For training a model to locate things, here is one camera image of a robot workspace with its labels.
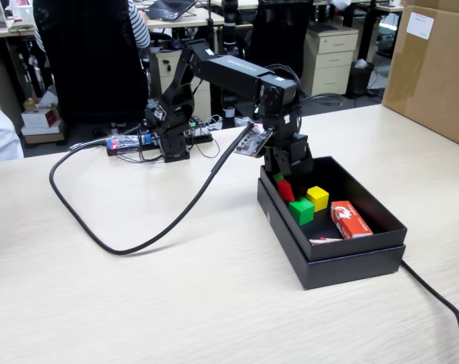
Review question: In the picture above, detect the thin black wire bundle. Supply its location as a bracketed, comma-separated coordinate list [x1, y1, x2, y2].
[269, 63, 346, 132]

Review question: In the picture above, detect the bare camera circuit board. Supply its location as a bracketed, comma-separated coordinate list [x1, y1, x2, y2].
[234, 121, 275, 159]

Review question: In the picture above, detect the black trash bin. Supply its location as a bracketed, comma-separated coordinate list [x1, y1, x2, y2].
[345, 59, 376, 99]

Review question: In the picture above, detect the yellow wooden cube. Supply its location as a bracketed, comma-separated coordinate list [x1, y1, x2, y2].
[304, 185, 330, 213]

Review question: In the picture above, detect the white and red carton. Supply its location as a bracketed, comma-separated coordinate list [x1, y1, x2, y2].
[20, 108, 62, 130]

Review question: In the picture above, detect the black pole stand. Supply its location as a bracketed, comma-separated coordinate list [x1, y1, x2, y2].
[220, 0, 241, 119]

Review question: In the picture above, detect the black box lid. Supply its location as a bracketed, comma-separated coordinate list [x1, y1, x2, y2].
[256, 177, 407, 291]

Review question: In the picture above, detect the thick black sleeved camera cable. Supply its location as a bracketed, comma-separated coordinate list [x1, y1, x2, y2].
[49, 127, 255, 256]

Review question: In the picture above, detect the dark open laptop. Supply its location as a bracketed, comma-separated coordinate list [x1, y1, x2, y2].
[144, 0, 198, 22]

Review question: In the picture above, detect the beige drawer cabinet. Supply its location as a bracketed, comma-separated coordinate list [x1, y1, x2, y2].
[302, 25, 360, 96]
[149, 48, 212, 122]

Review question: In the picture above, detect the light wooden office desk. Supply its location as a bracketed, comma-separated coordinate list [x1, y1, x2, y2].
[145, 6, 255, 31]

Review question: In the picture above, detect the person in striped shirt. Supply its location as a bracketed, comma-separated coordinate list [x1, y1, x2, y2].
[33, 0, 152, 52]

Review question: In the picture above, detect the large brown cardboard box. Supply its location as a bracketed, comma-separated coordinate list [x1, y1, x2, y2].
[381, 0, 459, 151]

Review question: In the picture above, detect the red wooden cube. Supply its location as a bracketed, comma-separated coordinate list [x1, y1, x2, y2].
[277, 178, 297, 203]

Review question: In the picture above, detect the black cardboard box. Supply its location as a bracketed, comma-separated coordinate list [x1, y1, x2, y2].
[259, 155, 408, 262]

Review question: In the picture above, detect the wrapped controller circuit board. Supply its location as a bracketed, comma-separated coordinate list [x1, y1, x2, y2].
[105, 132, 154, 152]

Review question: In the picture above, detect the green wooden cube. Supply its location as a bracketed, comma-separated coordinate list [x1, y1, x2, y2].
[288, 196, 316, 227]

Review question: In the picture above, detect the gray cable bundle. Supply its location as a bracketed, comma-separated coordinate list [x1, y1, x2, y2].
[67, 138, 115, 152]

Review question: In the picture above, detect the red matchbox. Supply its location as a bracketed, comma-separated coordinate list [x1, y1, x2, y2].
[330, 199, 374, 240]

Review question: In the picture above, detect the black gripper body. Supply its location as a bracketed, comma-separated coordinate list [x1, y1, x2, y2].
[262, 133, 315, 178]

